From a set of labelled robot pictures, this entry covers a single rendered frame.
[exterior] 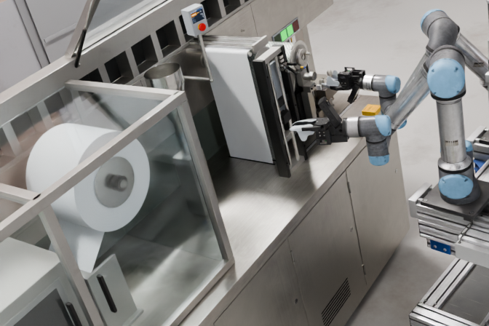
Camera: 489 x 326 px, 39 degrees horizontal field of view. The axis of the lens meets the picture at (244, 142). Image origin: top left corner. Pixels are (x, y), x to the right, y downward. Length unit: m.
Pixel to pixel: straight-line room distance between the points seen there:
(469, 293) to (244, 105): 1.30
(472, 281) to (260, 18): 1.58
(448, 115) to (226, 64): 0.96
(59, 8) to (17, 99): 3.27
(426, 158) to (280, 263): 2.06
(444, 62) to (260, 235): 0.92
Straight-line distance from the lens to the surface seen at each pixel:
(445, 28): 2.87
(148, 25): 2.84
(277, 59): 2.76
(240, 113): 2.97
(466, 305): 3.22
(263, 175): 2.97
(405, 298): 3.57
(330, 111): 2.50
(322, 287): 3.05
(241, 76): 2.87
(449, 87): 2.34
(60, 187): 1.88
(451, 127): 2.45
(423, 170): 4.45
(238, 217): 2.75
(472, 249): 2.69
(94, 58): 2.65
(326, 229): 2.98
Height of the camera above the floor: 2.45
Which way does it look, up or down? 29 degrees down
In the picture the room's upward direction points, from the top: 15 degrees counter-clockwise
